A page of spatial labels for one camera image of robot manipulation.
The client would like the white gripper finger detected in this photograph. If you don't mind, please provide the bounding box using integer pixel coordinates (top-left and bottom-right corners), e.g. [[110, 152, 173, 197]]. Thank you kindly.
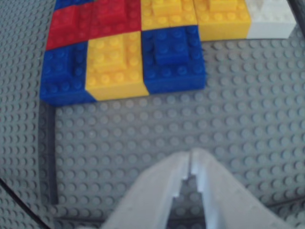
[[190, 147, 294, 229], [102, 152, 192, 229]]

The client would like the blue lego cube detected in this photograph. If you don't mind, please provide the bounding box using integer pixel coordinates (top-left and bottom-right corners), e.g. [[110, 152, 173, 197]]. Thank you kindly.
[[39, 42, 97, 107], [54, 0, 96, 10], [140, 25, 207, 95]]

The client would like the yellow lego cube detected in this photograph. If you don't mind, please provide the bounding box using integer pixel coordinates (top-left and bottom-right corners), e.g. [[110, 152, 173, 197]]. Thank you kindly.
[[140, 0, 198, 31], [85, 31, 150, 101], [193, 0, 252, 42]]

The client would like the red lego cube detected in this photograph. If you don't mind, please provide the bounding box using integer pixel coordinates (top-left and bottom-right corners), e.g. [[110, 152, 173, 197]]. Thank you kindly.
[[45, 4, 92, 51], [89, 0, 142, 40]]

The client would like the white lego cube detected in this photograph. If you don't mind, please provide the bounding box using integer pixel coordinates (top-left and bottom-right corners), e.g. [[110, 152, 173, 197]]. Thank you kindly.
[[245, 0, 296, 39]]

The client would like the grey studded lego baseplate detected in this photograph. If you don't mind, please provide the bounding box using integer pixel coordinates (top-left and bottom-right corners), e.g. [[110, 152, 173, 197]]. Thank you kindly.
[[0, 0, 305, 229]]

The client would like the black cable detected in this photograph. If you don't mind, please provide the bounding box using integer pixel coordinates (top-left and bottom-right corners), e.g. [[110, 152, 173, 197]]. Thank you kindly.
[[0, 177, 52, 229]]

